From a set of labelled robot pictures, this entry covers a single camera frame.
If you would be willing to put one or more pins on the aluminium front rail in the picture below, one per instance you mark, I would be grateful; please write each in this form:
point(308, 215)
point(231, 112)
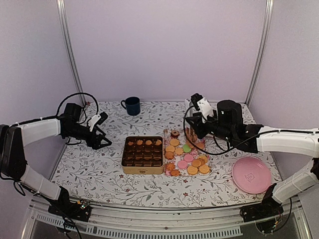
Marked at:
point(111, 221)

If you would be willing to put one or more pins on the floral cookie tray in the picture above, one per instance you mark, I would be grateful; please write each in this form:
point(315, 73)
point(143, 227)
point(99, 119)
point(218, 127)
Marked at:
point(173, 153)

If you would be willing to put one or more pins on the chocolate sprinkle donut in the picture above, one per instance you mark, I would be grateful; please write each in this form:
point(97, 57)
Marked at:
point(174, 133)

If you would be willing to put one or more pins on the green macaron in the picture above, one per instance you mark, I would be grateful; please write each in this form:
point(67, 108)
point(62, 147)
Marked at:
point(186, 148)

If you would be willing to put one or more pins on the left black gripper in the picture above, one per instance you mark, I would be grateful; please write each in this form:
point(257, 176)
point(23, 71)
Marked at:
point(90, 142)

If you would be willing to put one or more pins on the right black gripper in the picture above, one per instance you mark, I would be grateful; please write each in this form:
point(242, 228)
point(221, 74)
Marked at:
point(197, 126)

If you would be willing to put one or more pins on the right frame post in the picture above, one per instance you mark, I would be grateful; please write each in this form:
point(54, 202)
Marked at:
point(261, 50)

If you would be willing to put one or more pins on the dark blue mug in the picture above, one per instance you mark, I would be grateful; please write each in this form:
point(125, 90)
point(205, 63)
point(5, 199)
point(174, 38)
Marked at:
point(131, 105)

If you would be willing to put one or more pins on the gold cookie tin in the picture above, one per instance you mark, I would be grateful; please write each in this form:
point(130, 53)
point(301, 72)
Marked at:
point(143, 159)

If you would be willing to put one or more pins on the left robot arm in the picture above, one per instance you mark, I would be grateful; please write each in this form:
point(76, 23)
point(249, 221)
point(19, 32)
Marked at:
point(27, 147)

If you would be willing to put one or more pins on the pink macaron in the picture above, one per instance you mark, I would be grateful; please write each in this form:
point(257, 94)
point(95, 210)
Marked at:
point(182, 164)

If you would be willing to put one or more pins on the left frame post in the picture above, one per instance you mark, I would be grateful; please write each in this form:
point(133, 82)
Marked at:
point(68, 44)

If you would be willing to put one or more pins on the pink plate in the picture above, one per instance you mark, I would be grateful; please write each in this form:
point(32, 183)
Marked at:
point(251, 175)

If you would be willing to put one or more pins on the floral tablecloth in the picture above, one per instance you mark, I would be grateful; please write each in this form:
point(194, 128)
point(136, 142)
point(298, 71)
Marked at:
point(190, 178)

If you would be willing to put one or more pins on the frame post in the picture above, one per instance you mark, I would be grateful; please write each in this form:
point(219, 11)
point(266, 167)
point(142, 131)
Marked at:
point(261, 50)
point(68, 44)

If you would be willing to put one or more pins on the round waffle cookie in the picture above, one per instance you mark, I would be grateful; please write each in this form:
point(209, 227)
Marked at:
point(192, 170)
point(204, 169)

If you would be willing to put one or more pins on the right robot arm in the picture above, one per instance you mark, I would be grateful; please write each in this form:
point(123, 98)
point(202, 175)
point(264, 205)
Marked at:
point(226, 123)

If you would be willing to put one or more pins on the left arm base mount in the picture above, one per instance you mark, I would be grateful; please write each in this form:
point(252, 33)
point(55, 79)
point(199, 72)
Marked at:
point(71, 210)

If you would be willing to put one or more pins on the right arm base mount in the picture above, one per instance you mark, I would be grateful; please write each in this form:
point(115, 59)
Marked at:
point(262, 210)

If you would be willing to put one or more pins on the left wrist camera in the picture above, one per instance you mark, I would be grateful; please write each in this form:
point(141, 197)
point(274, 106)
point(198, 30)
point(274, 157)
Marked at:
point(96, 119)

